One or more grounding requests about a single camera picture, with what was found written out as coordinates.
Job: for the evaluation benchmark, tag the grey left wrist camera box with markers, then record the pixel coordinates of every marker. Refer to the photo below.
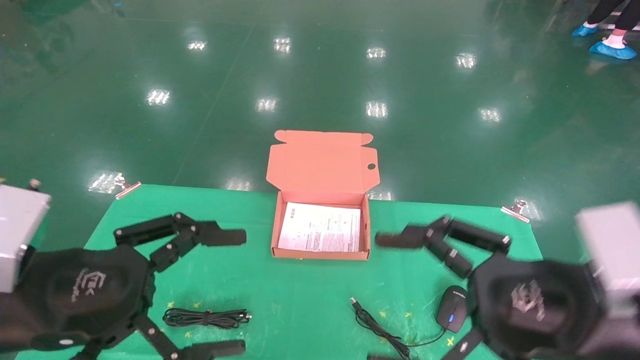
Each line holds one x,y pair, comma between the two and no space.
17,235

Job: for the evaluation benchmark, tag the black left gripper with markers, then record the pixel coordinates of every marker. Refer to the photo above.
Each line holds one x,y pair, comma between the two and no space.
85,290

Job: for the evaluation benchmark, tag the green table cloth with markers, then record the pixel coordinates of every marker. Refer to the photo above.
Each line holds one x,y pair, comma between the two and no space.
300,300

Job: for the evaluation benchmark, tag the person leg black trousers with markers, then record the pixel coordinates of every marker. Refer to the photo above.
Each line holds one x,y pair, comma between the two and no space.
605,10
627,17

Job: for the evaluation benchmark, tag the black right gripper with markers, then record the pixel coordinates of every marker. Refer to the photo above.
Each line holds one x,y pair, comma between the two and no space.
530,300

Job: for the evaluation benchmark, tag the metal binder clip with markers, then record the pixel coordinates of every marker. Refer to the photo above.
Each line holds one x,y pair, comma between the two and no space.
127,189
516,211

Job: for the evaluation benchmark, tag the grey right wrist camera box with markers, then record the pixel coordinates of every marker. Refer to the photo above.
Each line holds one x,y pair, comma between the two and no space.
612,260

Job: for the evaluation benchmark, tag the white printed leaflet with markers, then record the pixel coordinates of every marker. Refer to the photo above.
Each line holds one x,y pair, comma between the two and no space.
320,227

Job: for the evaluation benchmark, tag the orange cardboard box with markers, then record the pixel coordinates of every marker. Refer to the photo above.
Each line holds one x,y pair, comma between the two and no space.
320,170

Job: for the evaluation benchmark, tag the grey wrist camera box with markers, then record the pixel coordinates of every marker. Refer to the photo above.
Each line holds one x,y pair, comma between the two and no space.
17,235
612,260

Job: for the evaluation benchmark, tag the blue shoe cover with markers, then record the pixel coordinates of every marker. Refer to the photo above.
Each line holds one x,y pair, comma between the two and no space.
584,30
612,50

